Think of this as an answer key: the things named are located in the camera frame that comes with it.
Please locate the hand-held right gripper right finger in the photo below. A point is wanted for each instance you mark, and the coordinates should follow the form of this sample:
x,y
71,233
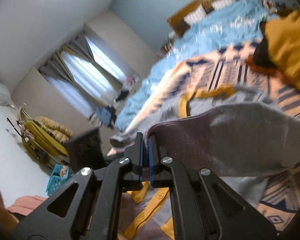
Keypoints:
x,y
151,155

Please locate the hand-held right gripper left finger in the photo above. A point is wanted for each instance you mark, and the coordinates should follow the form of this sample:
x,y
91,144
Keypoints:
x,y
141,155

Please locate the grey purple knit cardigan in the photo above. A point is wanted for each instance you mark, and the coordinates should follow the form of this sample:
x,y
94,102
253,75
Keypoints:
x,y
227,135

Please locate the tan puffer jacket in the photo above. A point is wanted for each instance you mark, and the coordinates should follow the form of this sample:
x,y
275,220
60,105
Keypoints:
x,y
55,128

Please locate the blue denim clothing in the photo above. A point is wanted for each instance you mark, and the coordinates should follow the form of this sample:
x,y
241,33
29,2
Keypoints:
x,y
103,116

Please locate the blue plastic basket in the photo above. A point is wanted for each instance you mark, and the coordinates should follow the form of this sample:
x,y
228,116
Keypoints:
x,y
57,180

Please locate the olive yellow hanging garment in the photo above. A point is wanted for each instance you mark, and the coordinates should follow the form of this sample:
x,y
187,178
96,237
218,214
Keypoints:
x,y
45,138

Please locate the black cloth on ledge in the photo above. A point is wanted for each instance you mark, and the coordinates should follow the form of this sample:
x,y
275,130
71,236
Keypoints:
x,y
122,95

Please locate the white sheer curtain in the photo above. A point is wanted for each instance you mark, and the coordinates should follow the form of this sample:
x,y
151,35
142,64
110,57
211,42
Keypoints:
x,y
95,72

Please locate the person's pink sweater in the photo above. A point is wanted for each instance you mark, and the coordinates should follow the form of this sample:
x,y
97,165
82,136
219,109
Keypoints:
x,y
27,205

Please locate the grey yellow curtain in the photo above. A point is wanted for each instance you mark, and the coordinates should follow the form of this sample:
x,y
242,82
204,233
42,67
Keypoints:
x,y
65,60

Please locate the orange blue patterned blanket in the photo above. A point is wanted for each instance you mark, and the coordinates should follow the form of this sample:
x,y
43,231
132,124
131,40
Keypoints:
x,y
222,72

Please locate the bedside bottles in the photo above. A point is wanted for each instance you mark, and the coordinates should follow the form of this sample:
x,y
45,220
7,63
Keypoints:
x,y
168,45

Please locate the light blue duvet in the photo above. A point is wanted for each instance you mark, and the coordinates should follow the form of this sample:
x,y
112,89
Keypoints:
x,y
202,35

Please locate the rust orange garment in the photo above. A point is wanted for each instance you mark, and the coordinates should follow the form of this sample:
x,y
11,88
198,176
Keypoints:
x,y
260,69

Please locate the white patterned pillow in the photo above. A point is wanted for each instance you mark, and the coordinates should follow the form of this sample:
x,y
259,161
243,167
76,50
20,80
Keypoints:
x,y
223,2
195,16

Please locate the black garment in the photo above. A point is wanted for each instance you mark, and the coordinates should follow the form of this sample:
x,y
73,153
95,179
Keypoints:
x,y
262,52

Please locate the wooden headboard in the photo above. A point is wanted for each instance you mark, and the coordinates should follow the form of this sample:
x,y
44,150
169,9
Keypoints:
x,y
190,7

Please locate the mustard yellow garment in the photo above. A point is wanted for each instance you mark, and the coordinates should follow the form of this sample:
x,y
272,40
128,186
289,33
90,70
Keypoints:
x,y
290,50

